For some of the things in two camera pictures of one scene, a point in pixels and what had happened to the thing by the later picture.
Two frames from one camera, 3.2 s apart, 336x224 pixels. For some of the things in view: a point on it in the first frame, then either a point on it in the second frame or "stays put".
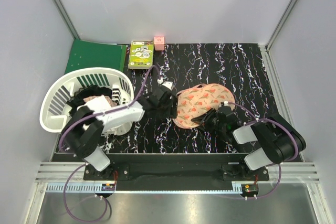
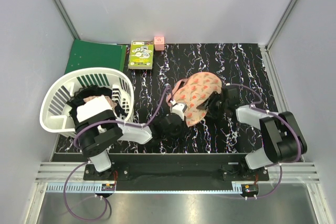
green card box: (141, 54) stays put
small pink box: (159, 43) stays put
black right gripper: (203, 120) to (213, 97)
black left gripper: (171, 113) to (178, 134)
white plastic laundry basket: (55, 113) stays put
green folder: (84, 54) stays put
